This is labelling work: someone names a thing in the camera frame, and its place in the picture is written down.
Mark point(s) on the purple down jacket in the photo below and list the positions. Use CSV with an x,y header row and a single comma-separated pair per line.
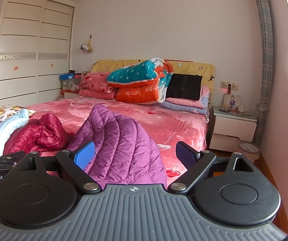
x,y
124,152

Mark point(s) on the light blue down jacket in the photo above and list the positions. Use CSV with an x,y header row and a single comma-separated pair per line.
x,y
8,126

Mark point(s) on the plaid curtain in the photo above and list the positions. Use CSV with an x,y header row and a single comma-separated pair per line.
x,y
267,65

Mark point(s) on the red down jacket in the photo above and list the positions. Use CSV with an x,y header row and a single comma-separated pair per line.
x,y
42,135

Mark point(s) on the pink folded quilt left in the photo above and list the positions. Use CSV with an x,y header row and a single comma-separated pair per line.
x,y
95,85

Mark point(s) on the blue storage box clutter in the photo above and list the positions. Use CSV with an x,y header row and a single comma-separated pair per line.
x,y
70,83

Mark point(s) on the teddy bear print pillow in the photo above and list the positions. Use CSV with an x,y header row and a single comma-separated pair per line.
x,y
8,111

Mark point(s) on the teal orange folded quilt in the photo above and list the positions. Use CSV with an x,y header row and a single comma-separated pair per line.
x,y
143,83

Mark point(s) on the clear clothes hanger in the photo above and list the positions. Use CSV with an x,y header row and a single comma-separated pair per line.
x,y
81,101

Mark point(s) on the bed with pink blanket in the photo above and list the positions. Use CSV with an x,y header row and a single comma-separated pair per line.
x,y
165,127

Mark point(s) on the black cushion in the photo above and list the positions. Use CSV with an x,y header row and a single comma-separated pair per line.
x,y
184,86

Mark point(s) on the wall power socket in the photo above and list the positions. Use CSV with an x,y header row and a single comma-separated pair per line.
x,y
229,86

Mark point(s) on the pink purple folded bedding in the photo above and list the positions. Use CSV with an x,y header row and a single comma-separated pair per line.
x,y
200,106

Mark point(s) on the pink waste bin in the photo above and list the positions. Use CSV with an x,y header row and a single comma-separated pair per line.
x,y
250,150

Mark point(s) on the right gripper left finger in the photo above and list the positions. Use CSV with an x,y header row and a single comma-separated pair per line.
x,y
72,165

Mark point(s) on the white nightstand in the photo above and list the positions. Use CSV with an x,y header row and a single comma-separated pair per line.
x,y
227,130

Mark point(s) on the framed child photo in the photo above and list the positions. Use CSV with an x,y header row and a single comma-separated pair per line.
x,y
233,101

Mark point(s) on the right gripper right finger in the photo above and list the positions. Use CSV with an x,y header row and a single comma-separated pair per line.
x,y
198,165

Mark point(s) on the white wardrobe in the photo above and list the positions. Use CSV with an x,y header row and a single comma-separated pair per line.
x,y
35,47

